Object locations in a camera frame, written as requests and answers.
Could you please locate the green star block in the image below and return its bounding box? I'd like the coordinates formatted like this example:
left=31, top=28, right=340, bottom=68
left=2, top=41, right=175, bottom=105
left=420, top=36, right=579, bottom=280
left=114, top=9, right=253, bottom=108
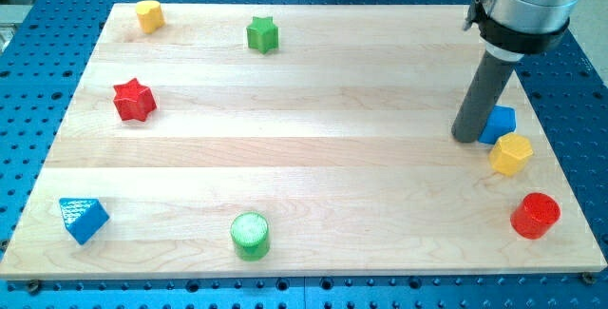
left=246, top=16, right=279, bottom=54

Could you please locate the red star block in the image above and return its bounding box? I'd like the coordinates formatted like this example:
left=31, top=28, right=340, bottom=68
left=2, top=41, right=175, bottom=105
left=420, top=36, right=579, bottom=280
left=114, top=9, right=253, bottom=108
left=113, top=78, right=157, bottom=122

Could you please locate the blue cube block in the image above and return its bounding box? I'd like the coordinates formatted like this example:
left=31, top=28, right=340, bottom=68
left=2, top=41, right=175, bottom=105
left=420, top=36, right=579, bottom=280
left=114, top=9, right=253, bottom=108
left=478, top=106, right=517, bottom=145

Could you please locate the light wooden board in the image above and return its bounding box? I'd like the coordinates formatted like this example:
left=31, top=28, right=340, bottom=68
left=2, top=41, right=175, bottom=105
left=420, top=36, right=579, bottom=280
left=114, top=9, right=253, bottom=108
left=1, top=3, right=606, bottom=280

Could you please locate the green cylinder block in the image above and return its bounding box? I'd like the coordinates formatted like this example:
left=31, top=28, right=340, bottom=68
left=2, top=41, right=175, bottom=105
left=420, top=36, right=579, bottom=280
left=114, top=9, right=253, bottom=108
left=230, top=212, right=270, bottom=261

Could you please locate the yellow heart block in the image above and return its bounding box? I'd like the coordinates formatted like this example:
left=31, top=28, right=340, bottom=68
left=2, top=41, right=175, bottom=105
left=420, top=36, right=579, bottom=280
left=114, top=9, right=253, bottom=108
left=135, top=0, right=165, bottom=34

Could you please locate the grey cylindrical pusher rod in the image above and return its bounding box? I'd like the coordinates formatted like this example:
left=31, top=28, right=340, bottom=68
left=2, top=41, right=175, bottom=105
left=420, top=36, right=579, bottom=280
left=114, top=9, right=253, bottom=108
left=451, top=51, right=517, bottom=143

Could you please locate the yellow hexagon block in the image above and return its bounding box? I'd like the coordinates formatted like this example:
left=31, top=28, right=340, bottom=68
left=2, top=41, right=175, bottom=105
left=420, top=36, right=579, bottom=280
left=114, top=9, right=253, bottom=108
left=488, top=132, right=534, bottom=176

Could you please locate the black clamp band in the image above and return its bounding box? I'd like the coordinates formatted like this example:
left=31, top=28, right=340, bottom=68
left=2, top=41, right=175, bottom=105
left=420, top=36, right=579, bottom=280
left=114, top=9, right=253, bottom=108
left=463, top=0, right=570, bottom=54

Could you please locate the blue triangle block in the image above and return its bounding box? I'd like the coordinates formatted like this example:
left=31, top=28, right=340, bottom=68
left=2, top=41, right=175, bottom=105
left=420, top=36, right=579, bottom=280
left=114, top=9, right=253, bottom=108
left=59, top=198, right=109, bottom=245

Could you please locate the red cylinder block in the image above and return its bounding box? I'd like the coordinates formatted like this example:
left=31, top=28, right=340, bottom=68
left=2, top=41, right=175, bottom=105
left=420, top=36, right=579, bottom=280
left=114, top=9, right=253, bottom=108
left=510, top=192, right=561, bottom=240

